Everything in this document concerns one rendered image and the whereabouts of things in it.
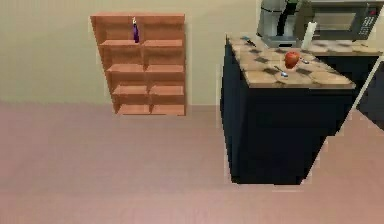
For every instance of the white paper towel roll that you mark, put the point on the white paper towel roll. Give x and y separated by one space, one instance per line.
309 35

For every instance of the black microwave oven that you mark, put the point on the black microwave oven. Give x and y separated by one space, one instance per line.
343 20

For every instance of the purple bottle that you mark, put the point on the purple bottle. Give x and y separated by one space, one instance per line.
136 33

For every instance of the dark blue kitchen counter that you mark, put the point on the dark blue kitchen counter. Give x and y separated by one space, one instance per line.
283 133

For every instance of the red apple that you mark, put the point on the red apple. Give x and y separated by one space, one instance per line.
291 59

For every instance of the orange wooden shelf unit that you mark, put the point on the orange wooden shelf unit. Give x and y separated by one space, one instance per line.
145 68

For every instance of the silver blue small utensil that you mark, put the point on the silver blue small utensil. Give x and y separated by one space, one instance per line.
304 60

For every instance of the grey coffee machine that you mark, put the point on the grey coffee machine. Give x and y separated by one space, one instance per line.
276 23

